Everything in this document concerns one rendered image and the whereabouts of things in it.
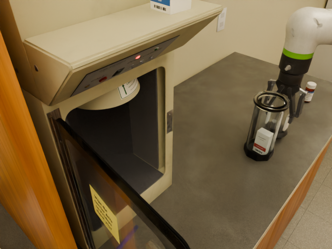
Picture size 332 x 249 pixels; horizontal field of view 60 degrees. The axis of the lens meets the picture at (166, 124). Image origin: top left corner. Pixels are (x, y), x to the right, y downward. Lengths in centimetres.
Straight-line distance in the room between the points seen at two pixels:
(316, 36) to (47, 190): 81
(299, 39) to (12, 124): 81
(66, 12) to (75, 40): 7
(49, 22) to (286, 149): 92
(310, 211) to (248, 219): 139
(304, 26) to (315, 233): 150
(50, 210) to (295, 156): 87
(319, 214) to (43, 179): 201
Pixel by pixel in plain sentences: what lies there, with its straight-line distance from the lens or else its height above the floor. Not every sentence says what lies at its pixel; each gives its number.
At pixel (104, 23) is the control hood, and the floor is 151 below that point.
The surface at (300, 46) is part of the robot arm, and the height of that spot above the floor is 132.
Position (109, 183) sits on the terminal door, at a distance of 38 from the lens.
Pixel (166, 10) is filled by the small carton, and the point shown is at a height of 152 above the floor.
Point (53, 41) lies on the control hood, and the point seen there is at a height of 151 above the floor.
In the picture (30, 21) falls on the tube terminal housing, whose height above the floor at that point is 153.
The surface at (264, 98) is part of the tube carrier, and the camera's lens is 101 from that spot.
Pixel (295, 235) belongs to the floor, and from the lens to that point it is 210.
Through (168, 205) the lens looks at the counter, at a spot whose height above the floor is 94.
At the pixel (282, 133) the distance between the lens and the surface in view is 116.
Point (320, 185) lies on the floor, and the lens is 246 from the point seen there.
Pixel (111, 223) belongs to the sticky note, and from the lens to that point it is 47.
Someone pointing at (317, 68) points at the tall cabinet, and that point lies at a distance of 363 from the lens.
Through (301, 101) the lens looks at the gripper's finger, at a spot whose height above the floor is 113.
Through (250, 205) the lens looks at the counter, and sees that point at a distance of 93.
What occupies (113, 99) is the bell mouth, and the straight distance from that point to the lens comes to 61.
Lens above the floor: 165
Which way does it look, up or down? 38 degrees down
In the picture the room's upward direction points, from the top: straight up
